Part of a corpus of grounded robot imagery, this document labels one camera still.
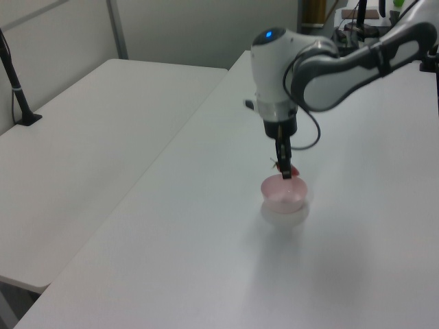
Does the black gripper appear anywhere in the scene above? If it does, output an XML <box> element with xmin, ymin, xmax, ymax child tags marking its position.
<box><xmin>263</xmin><ymin>115</ymin><xmax>298</xmax><ymax>181</ymax></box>

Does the red strawberry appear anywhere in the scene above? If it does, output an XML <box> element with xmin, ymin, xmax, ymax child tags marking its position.
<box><xmin>270</xmin><ymin>158</ymin><xmax>300</xmax><ymax>178</ymax></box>

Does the pink plastic bowl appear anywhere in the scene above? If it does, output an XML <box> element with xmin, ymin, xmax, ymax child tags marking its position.
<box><xmin>260</xmin><ymin>173</ymin><xmax>309</xmax><ymax>214</ymax></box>

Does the black monitor stand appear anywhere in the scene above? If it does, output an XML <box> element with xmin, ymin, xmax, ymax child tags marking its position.
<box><xmin>344</xmin><ymin>0</ymin><xmax>380</xmax><ymax>35</ymax></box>

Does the brown board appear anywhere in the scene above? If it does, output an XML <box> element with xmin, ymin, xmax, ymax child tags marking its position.
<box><xmin>341</xmin><ymin>9</ymin><xmax>380</xmax><ymax>20</ymax></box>

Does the black pole with table clamp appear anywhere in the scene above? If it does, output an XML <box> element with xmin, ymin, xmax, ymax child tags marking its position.
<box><xmin>418</xmin><ymin>47</ymin><xmax>439</xmax><ymax>73</ymax></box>

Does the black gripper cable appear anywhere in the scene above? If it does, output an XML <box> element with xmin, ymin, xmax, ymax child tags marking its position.
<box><xmin>282</xmin><ymin>44</ymin><xmax>323</xmax><ymax>151</ymax></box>

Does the grey metal partition post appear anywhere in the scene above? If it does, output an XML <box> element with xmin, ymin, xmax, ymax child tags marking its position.
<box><xmin>105</xmin><ymin>0</ymin><xmax>130</xmax><ymax>60</ymax></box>

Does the black clamped camera pole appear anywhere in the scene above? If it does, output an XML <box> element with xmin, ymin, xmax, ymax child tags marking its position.
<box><xmin>0</xmin><ymin>27</ymin><xmax>44</xmax><ymax>127</ymax></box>

